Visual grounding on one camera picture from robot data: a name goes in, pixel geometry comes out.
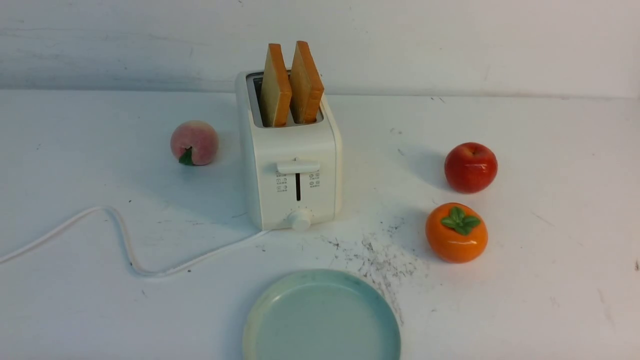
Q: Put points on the orange persimmon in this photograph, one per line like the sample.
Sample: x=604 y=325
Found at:
x=456 y=233

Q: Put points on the toast slice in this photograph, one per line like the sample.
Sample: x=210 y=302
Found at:
x=275 y=94
x=306 y=84

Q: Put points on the red apple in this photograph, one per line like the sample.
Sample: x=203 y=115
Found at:
x=470 y=167

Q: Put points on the white two-slot toaster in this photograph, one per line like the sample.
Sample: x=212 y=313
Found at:
x=293 y=174

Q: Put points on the light green plate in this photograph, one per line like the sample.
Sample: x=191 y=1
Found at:
x=321 y=314

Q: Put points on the pink peach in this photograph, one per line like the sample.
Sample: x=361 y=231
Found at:
x=194 y=143

